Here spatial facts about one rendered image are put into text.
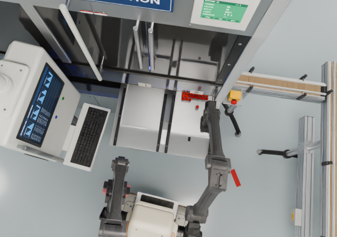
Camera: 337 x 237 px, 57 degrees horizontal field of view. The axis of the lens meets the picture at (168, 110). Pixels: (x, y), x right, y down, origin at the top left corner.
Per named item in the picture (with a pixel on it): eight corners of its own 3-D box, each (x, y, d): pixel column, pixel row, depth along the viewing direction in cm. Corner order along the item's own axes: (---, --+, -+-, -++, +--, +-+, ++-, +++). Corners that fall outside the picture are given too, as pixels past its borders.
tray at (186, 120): (177, 85, 218) (177, 83, 215) (214, 90, 218) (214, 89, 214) (170, 132, 209) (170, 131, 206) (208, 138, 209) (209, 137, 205)
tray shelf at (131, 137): (122, 78, 220) (122, 77, 218) (220, 92, 219) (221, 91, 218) (109, 145, 208) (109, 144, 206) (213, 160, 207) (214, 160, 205)
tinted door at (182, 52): (150, 72, 185) (146, 18, 128) (222, 83, 184) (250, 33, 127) (150, 73, 184) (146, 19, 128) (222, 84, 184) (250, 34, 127)
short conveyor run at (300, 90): (222, 92, 222) (226, 84, 206) (224, 71, 226) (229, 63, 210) (318, 105, 221) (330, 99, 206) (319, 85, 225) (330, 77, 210)
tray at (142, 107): (129, 78, 218) (128, 76, 215) (165, 83, 218) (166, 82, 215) (120, 125, 210) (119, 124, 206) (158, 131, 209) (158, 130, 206)
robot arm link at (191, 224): (187, 229, 160) (197, 231, 161) (192, 214, 156) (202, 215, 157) (186, 217, 169) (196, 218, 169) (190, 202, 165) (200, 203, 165)
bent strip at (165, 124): (163, 123, 211) (163, 121, 205) (168, 124, 211) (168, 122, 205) (160, 143, 207) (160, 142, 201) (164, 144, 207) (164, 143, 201)
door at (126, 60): (72, 61, 185) (33, 2, 128) (150, 72, 185) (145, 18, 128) (71, 62, 185) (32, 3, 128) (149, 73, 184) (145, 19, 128)
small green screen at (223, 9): (190, 20, 122) (196, -14, 101) (245, 28, 121) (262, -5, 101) (190, 23, 121) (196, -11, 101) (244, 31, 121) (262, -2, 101)
